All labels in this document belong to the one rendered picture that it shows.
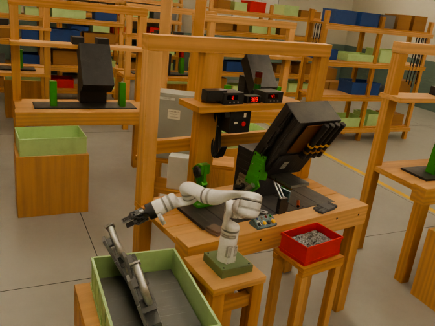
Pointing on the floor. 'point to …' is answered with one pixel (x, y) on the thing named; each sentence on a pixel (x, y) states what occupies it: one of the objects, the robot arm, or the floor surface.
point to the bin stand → (301, 288)
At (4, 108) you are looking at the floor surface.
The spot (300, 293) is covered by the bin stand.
